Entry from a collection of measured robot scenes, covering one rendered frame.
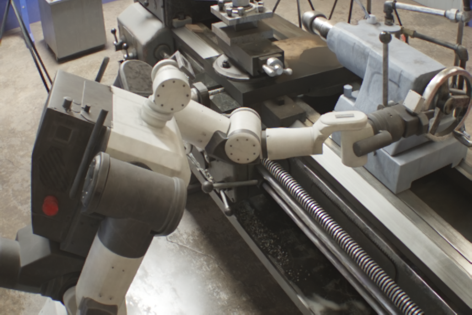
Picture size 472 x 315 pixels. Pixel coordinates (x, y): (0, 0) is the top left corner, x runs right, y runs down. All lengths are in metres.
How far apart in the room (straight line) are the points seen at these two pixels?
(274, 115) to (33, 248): 0.97
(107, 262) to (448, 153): 1.08
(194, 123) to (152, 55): 1.49
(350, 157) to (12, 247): 0.79
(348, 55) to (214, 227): 1.30
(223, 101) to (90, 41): 2.89
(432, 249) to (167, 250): 1.51
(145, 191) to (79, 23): 3.81
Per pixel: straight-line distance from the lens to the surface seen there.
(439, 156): 1.62
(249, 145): 1.22
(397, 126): 1.33
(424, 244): 1.41
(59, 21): 4.53
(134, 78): 1.21
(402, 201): 1.55
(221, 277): 2.45
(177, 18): 2.63
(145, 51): 2.68
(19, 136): 3.74
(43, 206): 1.01
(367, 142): 1.25
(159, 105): 0.99
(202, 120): 1.24
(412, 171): 1.55
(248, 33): 1.93
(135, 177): 0.84
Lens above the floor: 1.80
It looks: 33 degrees down
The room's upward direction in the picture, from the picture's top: 3 degrees counter-clockwise
